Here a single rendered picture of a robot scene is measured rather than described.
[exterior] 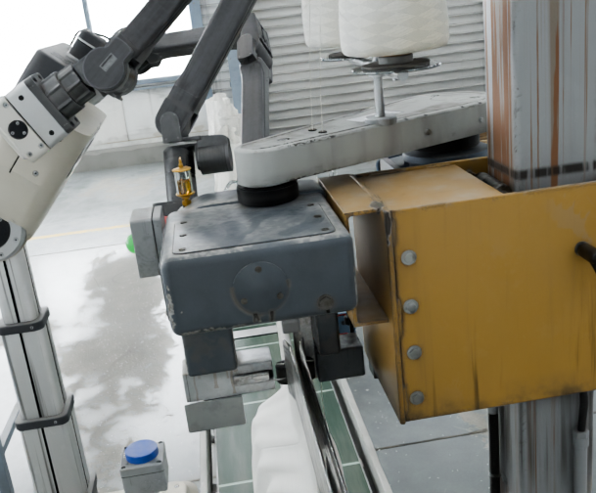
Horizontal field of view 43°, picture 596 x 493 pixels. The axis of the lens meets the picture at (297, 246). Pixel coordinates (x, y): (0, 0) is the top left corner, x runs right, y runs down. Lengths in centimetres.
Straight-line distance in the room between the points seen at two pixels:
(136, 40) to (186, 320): 67
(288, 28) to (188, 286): 779
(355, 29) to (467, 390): 52
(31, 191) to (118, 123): 710
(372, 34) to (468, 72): 819
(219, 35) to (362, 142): 41
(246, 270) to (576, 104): 51
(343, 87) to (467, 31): 153
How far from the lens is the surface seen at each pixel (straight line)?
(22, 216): 176
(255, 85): 173
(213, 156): 140
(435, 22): 100
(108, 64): 144
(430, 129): 122
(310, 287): 93
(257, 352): 126
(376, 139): 116
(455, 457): 286
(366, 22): 98
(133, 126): 876
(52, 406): 201
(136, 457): 145
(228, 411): 127
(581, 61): 111
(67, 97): 147
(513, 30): 107
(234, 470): 221
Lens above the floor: 161
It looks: 18 degrees down
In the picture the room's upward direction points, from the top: 6 degrees counter-clockwise
